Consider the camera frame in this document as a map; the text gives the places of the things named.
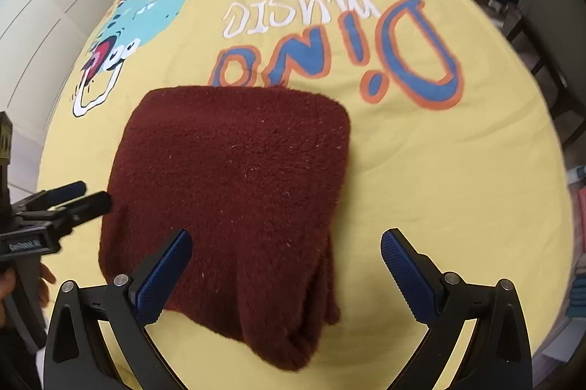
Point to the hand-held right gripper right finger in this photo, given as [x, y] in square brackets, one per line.
[407, 275]

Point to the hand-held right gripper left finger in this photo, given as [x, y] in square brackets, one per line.
[165, 275]

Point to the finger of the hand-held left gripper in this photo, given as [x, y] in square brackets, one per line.
[64, 193]
[89, 206]

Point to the maroon fleece sweater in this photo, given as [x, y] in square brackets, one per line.
[229, 188]

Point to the stack of folded clothes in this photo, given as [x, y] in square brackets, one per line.
[577, 243]

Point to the person's left hand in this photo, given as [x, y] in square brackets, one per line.
[46, 275]

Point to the yellow printed blanket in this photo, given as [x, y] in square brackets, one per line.
[435, 188]

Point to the white wardrobe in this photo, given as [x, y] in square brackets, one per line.
[50, 14]

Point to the dark wooden chair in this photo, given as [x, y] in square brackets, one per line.
[549, 60]

